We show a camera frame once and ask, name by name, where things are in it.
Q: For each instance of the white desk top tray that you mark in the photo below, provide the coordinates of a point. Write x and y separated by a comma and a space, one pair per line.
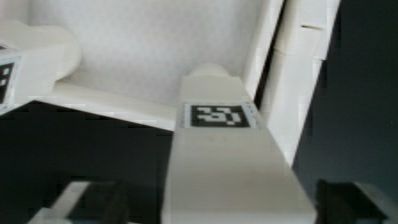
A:
149, 39

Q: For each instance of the white U-shaped fence frame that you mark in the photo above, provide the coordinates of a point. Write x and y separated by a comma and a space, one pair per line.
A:
301, 48

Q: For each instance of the white leg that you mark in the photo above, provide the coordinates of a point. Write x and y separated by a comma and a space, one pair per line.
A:
232, 185
40, 59

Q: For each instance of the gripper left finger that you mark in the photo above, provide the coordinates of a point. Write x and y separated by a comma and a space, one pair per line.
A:
54, 215

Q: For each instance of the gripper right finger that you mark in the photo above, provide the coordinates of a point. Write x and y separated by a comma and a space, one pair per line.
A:
353, 203

